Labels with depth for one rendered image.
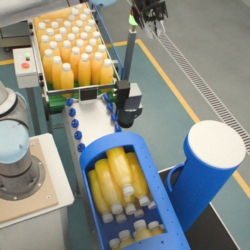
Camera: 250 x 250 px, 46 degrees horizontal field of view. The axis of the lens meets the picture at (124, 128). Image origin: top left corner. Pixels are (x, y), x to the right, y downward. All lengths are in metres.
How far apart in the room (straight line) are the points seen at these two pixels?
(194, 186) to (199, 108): 1.65
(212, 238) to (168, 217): 1.25
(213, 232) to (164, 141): 0.92
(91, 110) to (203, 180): 0.68
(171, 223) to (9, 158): 0.54
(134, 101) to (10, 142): 1.06
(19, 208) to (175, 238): 0.51
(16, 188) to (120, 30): 3.11
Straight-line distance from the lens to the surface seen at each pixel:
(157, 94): 3.10
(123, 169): 1.07
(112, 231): 1.20
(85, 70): 1.65
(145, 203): 1.10
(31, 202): 1.05
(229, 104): 3.30
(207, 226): 2.25
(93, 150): 1.10
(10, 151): 0.90
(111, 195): 1.08
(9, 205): 1.06
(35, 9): 0.63
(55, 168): 1.12
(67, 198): 1.06
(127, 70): 2.03
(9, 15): 0.63
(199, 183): 1.51
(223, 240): 2.26
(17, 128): 0.93
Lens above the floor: 2.11
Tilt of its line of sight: 51 degrees down
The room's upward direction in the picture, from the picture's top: 11 degrees clockwise
